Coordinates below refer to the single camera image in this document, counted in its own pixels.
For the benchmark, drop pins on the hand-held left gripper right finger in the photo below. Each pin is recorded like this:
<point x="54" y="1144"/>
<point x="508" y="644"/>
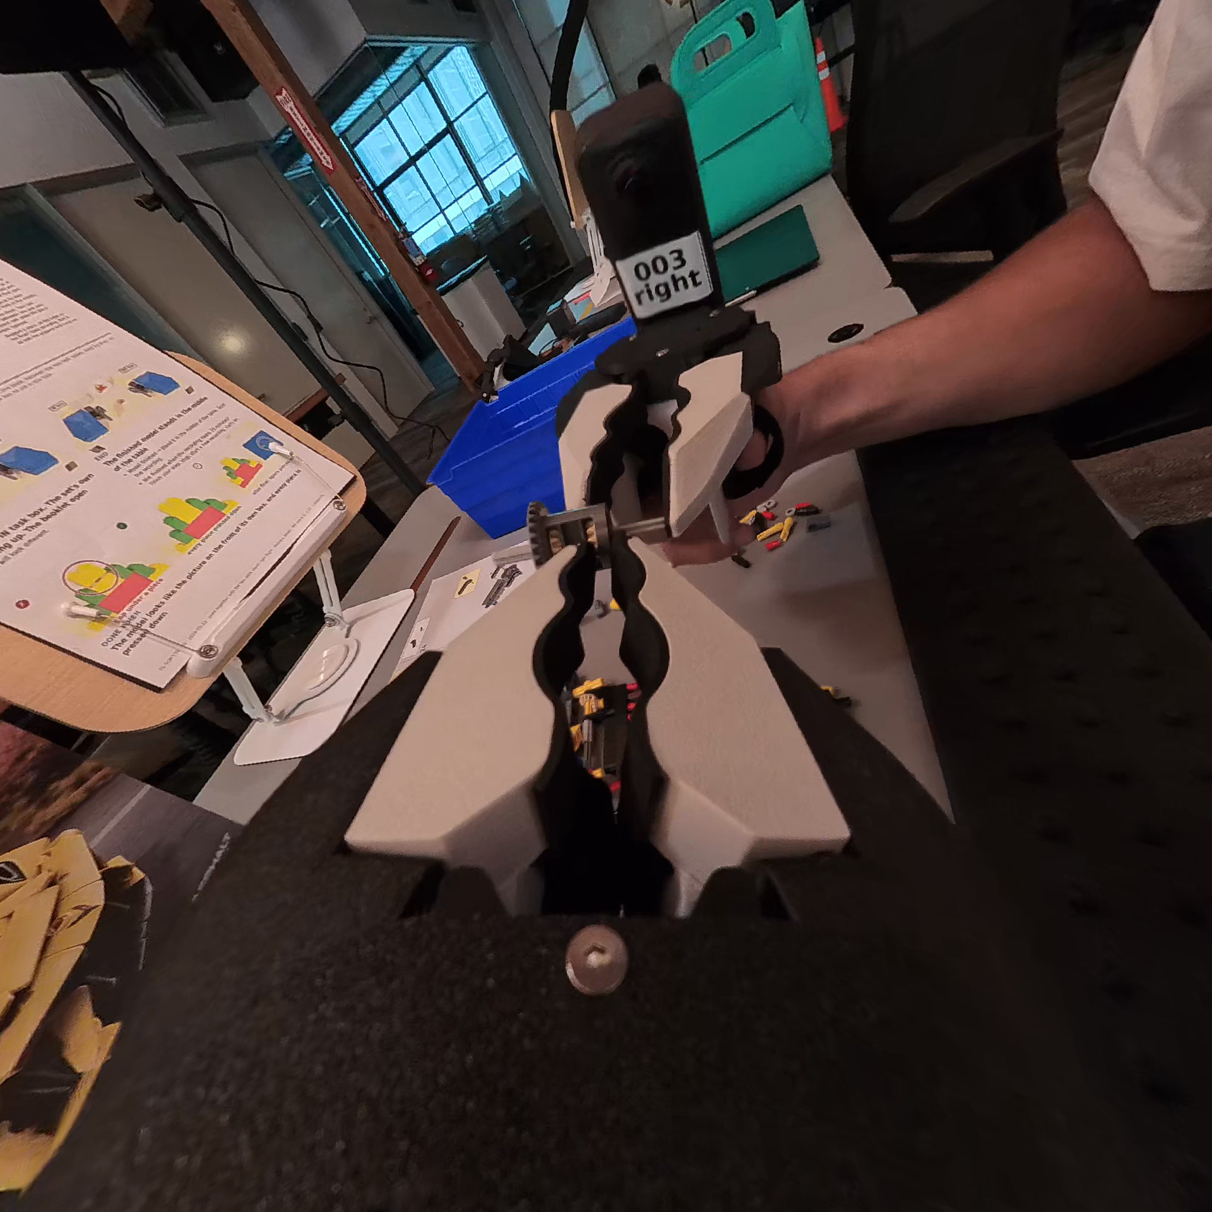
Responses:
<point x="749" y="757"/>

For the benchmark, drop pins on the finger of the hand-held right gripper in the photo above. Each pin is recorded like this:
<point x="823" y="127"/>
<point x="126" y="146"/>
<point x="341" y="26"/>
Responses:
<point x="577" y="455"/>
<point x="709" y="436"/>

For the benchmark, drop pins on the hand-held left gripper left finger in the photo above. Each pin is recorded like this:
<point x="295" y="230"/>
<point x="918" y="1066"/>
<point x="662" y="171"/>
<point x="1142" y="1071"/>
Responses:
<point x="454" y="757"/>

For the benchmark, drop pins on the grey lego differential housing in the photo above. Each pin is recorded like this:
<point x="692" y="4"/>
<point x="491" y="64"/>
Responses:
<point x="568" y="533"/>

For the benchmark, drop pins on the grey lego axle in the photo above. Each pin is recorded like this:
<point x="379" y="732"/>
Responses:
<point x="640" y="528"/>
<point x="511" y="551"/>

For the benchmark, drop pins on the person's right forearm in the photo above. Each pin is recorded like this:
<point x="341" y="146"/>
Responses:
<point x="947" y="360"/>

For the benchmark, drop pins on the pile of small lego pins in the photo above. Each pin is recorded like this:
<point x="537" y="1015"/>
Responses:
<point x="782" y="526"/>

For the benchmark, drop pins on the lego chassis assembly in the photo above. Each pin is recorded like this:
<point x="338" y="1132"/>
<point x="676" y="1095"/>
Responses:
<point x="596" y="720"/>

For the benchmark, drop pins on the lego instruction booklet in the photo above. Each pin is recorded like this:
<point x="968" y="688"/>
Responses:
<point x="454" y="606"/>

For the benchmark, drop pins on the yellow car lego set box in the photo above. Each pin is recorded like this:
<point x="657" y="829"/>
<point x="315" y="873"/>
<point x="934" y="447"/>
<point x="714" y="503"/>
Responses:
<point x="74" y="947"/>

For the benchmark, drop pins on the person's right hand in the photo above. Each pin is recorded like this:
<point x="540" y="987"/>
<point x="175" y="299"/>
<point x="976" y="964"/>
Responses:
<point x="804" y="425"/>

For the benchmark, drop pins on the blue plastic bin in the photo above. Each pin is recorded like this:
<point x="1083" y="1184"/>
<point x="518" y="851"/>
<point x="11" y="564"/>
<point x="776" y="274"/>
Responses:
<point x="511" y="447"/>

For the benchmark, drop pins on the teal felt bag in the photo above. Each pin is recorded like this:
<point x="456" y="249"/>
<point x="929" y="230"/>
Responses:
<point x="757" y="123"/>

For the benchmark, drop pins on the white board stand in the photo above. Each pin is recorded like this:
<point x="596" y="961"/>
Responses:
<point x="322" y="663"/>

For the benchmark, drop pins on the orange traffic cone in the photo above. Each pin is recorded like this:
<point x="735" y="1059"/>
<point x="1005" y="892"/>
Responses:
<point x="831" y="86"/>

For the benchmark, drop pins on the window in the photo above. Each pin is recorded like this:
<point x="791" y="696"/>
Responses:
<point x="435" y="152"/>

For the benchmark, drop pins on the black mesh office chair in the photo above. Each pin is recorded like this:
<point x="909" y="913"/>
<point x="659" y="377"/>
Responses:
<point x="947" y="115"/>

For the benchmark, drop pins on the black light stand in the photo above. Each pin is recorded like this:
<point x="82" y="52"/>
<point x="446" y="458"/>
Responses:
<point x="238" y="257"/>

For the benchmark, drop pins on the printed instruction board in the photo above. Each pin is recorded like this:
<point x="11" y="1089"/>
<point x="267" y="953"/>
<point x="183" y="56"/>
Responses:
<point x="143" y="472"/>

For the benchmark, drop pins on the wooden post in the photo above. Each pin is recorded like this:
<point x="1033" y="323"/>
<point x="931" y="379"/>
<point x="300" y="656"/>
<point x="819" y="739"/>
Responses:
<point x="358" y="190"/>

